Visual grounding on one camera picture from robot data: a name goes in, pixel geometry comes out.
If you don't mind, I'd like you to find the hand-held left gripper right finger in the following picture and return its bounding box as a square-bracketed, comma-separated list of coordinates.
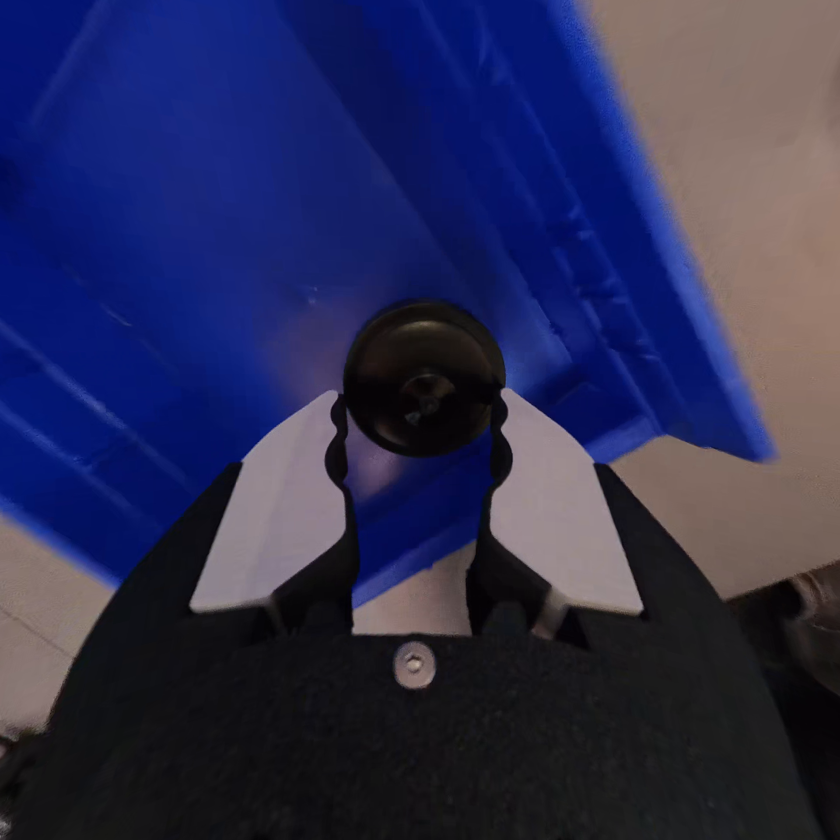
[466, 387, 645, 639]

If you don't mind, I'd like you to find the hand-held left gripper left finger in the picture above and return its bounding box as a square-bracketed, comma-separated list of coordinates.
[189, 390, 362, 624]

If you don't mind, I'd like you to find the black bottle lid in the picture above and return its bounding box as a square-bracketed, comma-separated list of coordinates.
[343, 301, 508, 458]

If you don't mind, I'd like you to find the blue plastic bin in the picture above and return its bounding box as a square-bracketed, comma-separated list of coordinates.
[0, 0, 778, 608]

